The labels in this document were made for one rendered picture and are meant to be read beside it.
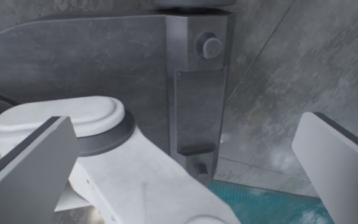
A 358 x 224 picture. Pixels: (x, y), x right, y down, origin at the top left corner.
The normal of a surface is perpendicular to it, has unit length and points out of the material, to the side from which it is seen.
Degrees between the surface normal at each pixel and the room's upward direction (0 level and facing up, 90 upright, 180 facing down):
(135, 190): 90
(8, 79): 0
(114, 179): 90
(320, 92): 0
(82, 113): 90
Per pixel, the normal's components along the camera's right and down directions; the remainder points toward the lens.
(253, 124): 0.22, 0.51
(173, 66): -0.54, 0.44
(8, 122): 0.00, -0.85
